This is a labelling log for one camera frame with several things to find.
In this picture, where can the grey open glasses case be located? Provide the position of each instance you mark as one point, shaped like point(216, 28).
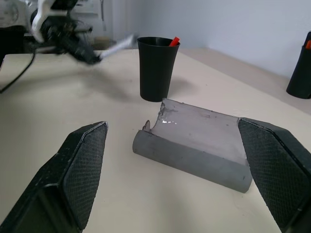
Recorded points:
point(194, 145)

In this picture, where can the white grey marker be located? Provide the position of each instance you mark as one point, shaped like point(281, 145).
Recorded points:
point(117, 46)

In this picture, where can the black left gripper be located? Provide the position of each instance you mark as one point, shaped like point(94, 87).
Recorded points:
point(57, 29)

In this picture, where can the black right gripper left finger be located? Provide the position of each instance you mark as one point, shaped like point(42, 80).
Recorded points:
point(60, 174)

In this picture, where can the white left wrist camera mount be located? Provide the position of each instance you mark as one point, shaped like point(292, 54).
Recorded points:
point(39, 21)

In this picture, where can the orange marker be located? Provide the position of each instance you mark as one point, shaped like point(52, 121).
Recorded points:
point(308, 44)

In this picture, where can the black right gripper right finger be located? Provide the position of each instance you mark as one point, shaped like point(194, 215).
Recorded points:
point(279, 170)

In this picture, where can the red marker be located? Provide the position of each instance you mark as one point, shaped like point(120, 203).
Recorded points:
point(173, 42)

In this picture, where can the black pen holder cup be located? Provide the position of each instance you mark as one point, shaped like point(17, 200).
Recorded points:
point(300, 77)

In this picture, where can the black plastic cup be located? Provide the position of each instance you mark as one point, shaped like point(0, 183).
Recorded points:
point(156, 72)

